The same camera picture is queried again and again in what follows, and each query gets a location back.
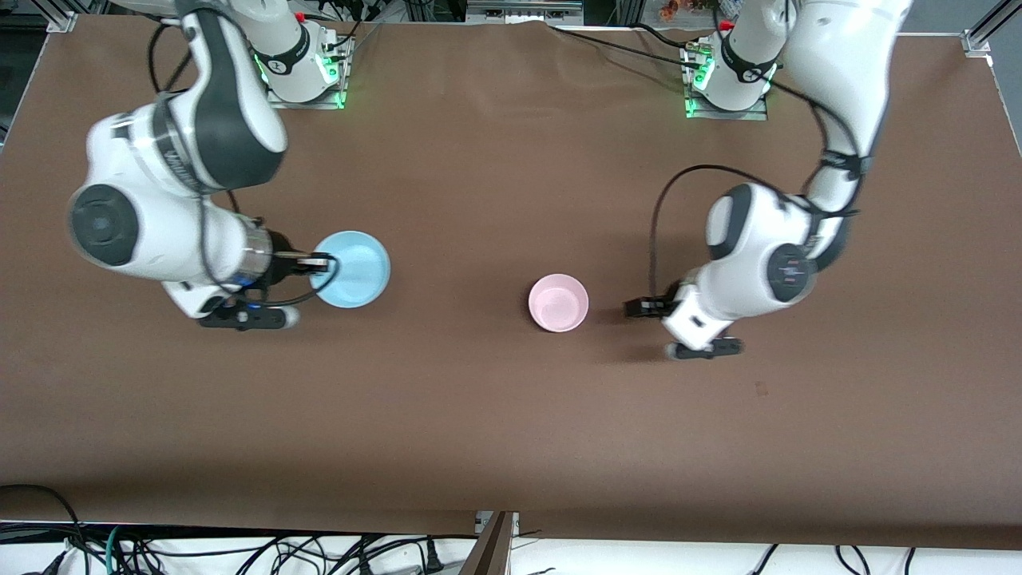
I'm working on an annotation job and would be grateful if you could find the black tabletop cable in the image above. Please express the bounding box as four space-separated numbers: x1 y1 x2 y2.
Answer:
548 26 697 65
635 22 713 52

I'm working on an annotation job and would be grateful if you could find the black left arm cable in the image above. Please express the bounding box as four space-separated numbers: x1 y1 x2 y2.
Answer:
648 0 868 301

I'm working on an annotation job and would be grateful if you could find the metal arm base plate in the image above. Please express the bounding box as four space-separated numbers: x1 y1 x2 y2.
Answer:
263 48 350 111
684 48 770 122

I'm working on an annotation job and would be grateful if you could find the brown table cover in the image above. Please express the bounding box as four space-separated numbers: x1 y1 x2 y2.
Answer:
0 16 1022 552

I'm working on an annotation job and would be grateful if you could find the pink bowl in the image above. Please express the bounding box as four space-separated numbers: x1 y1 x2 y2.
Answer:
528 273 591 334

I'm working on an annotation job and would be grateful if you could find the blue bowl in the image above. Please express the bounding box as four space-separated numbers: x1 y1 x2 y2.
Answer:
309 230 393 310

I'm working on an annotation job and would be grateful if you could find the grey metal device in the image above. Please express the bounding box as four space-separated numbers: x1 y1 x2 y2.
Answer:
465 0 584 26

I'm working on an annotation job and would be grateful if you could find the aluminium profile post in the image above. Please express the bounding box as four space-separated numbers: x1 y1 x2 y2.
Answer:
459 511 521 575

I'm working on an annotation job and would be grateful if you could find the black looped floor cable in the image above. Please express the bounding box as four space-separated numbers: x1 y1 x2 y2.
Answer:
0 484 90 575

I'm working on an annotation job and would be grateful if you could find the black base cable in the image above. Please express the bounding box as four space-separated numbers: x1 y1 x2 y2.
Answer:
319 0 386 58

